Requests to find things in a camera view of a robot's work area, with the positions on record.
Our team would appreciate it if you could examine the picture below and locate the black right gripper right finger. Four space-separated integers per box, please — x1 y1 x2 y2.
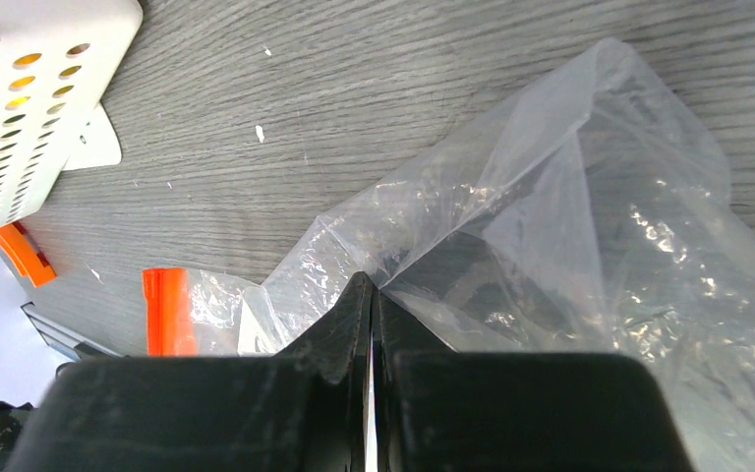
373 294 692 471

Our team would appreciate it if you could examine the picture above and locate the orange curved track piece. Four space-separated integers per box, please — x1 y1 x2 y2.
0 222 56 287

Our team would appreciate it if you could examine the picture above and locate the clear zip top bag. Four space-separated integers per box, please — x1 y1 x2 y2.
142 36 755 472

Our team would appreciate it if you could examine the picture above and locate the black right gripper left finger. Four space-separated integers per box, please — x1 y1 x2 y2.
7 273 373 471

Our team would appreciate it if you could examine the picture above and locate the white plastic basket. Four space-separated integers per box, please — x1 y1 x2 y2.
0 0 144 227

